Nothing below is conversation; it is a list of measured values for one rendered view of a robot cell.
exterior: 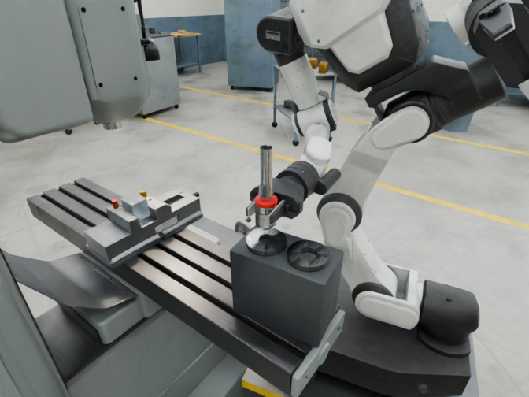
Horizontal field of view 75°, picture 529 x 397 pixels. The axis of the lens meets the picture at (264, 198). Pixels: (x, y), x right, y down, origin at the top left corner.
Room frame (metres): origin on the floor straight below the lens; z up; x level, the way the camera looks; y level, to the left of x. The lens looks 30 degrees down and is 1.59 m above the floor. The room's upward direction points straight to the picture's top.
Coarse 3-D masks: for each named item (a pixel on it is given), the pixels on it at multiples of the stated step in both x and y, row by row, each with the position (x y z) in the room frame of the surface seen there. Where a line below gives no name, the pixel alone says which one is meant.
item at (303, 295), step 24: (240, 240) 0.63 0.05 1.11; (264, 240) 0.63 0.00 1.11; (288, 240) 0.63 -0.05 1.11; (312, 240) 0.61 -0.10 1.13; (240, 264) 0.58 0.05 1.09; (264, 264) 0.55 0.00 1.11; (288, 264) 0.55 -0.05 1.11; (312, 264) 0.53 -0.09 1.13; (336, 264) 0.55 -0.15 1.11; (240, 288) 0.58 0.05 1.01; (264, 288) 0.55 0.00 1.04; (288, 288) 0.52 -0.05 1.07; (312, 288) 0.50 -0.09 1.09; (336, 288) 0.57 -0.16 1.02; (240, 312) 0.58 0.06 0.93; (264, 312) 0.55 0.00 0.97; (288, 312) 0.52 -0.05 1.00; (312, 312) 0.50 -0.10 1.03; (312, 336) 0.49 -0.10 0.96
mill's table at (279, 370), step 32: (64, 192) 1.23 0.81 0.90; (96, 192) 1.19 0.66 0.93; (64, 224) 0.97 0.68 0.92; (96, 224) 0.96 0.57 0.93; (96, 256) 0.87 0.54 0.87; (160, 256) 0.80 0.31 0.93; (192, 256) 0.80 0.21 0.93; (224, 256) 0.80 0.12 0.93; (160, 288) 0.67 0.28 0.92; (192, 288) 0.69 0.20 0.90; (224, 288) 0.67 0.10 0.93; (192, 320) 0.60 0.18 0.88; (224, 320) 0.57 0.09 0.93; (256, 352) 0.48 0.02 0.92; (288, 352) 0.48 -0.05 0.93; (320, 352) 0.50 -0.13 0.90; (288, 384) 0.43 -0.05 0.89
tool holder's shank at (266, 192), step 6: (264, 150) 0.60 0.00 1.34; (270, 150) 0.61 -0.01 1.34; (264, 156) 0.60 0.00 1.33; (270, 156) 0.61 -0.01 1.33; (264, 162) 0.60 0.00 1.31; (270, 162) 0.61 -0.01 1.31; (264, 168) 0.60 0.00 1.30; (270, 168) 0.61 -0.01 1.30; (264, 174) 0.61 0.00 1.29; (270, 174) 0.61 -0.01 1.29; (264, 180) 0.61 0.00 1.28; (270, 180) 0.61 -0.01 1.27; (264, 186) 0.60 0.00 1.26; (270, 186) 0.61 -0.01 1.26; (258, 192) 0.62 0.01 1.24; (264, 192) 0.60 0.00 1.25; (270, 192) 0.61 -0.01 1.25; (264, 198) 0.61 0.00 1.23; (270, 198) 0.61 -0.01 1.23
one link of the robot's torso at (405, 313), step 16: (400, 272) 0.96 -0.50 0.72; (416, 272) 0.94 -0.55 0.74; (400, 288) 0.96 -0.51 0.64; (416, 288) 0.86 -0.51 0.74; (368, 304) 0.83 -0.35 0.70; (384, 304) 0.81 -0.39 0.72; (400, 304) 0.80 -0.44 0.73; (416, 304) 0.79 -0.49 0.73; (384, 320) 0.81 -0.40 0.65; (400, 320) 0.79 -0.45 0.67; (416, 320) 0.77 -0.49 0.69
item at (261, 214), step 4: (256, 208) 0.61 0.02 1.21; (260, 208) 0.60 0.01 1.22; (264, 208) 0.59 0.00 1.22; (268, 208) 0.59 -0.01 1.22; (272, 208) 0.60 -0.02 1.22; (256, 212) 0.61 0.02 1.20; (260, 212) 0.60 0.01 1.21; (264, 212) 0.59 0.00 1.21; (268, 212) 0.59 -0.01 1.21; (256, 216) 0.61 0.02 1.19; (260, 216) 0.60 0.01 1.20; (264, 216) 0.59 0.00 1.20; (256, 220) 0.61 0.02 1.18; (260, 220) 0.60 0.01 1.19; (264, 220) 0.59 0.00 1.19; (256, 224) 0.61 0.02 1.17; (260, 224) 0.60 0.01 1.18; (264, 224) 0.59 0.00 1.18; (268, 224) 0.59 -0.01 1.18; (272, 224) 0.60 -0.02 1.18
